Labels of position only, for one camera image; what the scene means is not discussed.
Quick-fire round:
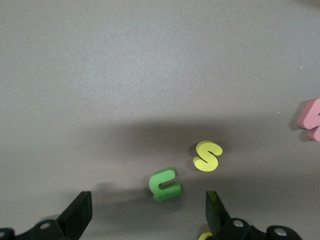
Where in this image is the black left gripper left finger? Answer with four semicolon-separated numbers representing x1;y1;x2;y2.
0;191;93;240

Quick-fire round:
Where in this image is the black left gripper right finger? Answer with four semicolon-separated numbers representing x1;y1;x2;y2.
205;191;301;240

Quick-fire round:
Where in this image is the yellow foam letter s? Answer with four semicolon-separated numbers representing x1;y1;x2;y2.
192;140;224;173

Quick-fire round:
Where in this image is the green foam letter n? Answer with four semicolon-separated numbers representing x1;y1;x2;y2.
148;166;182;202

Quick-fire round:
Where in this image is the pink foam letter w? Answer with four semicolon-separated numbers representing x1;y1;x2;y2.
297;98;320;142

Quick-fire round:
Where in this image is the brown table cover sheet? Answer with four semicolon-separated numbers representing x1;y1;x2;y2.
0;0;320;240

